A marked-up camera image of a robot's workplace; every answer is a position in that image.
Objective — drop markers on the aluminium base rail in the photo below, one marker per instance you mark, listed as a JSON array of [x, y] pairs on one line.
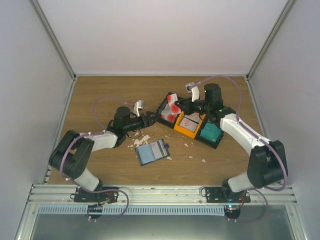
[[163, 195]]

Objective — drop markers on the black bin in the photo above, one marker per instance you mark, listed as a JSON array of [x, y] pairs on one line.
[[160, 108], [206, 142]]

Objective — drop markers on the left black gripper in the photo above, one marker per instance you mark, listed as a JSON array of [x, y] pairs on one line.
[[150, 121]]

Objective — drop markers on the orange bin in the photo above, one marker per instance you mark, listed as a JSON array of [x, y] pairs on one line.
[[195, 117]]

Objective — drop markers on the white pink cards stack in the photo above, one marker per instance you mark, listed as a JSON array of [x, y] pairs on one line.
[[188, 124]]

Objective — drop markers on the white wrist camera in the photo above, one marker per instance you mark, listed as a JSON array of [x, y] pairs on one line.
[[192, 88], [139, 105]]

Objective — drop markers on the grey slotted cable duct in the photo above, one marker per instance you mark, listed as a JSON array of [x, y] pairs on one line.
[[203, 210]]

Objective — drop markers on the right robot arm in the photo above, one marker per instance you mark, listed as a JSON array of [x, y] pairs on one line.
[[267, 159]]

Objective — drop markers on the aluminium frame post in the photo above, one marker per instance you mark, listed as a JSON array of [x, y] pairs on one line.
[[50, 32], [289, 4]]

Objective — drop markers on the black bin left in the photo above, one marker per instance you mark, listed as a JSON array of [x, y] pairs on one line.
[[160, 108]]

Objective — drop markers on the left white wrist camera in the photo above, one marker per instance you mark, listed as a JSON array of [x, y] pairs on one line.
[[139, 105]]

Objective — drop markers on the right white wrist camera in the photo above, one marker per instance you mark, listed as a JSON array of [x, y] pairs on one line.
[[192, 88]]

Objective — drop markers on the red patterned cards stack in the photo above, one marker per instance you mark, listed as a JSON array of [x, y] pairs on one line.
[[167, 115]]

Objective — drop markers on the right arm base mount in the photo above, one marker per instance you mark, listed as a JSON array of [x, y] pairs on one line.
[[233, 202]]

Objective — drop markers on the black bin right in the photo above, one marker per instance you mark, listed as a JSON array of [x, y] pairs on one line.
[[206, 142]]

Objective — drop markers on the left aluminium frame post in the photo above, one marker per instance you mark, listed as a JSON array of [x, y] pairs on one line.
[[50, 32]]

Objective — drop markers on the white paper scrap pile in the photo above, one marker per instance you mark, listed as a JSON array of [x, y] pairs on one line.
[[138, 139]]

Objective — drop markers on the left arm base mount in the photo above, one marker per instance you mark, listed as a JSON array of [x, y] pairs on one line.
[[95, 200]]

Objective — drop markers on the right aluminium frame post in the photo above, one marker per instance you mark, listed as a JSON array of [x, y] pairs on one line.
[[289, 4]]

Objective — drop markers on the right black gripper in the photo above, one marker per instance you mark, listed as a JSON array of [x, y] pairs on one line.
[[186, 108]]

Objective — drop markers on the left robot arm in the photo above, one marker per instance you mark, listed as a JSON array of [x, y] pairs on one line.
[[71, 155]]

